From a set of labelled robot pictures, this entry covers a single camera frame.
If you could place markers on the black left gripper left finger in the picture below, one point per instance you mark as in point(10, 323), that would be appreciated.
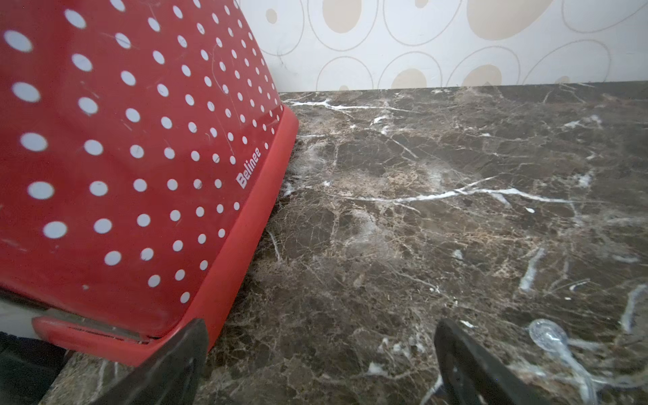
point(170, 376)

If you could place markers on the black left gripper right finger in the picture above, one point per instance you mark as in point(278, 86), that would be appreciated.
point(472, 375)

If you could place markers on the red polka dot toaster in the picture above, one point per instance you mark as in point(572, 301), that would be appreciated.
point(143, 145)

